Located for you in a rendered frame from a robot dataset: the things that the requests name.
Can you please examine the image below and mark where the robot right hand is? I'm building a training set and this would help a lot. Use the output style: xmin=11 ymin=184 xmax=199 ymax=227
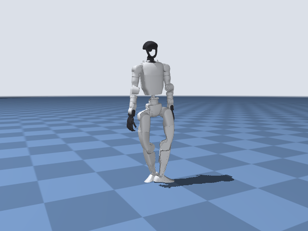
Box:
xmin=127 ymin=110 xmax=136 ymax=131

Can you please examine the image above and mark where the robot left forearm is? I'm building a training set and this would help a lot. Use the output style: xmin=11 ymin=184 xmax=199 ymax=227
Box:
xmin=166 ymin=90 xmax=174 ymax=109

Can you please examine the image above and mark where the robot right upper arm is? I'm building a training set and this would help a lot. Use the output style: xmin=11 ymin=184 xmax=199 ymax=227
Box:
xmin=132 ymin=64 xmax=143 ymax=94

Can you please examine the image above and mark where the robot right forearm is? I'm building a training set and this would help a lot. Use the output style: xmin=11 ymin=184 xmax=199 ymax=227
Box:
xmin=128 ymin=87 xmax=138 ymax=115

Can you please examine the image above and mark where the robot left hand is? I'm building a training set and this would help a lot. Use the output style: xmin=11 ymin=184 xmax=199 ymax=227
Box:
xmin=170 ymin=105 xmax=174 ymax=118

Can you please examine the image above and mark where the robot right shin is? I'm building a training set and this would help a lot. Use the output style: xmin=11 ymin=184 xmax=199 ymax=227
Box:
xmin=143 ymin=149 xmax=156 ymax=176

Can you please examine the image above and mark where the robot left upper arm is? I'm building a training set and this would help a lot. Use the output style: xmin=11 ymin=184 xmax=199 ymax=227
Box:
xmin=163 ymin=64 xmax=174 ymax=91

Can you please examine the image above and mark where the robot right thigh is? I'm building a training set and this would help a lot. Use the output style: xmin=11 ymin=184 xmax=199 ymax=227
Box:
xmin=137 ymin=109 xmax=155 ymax=153

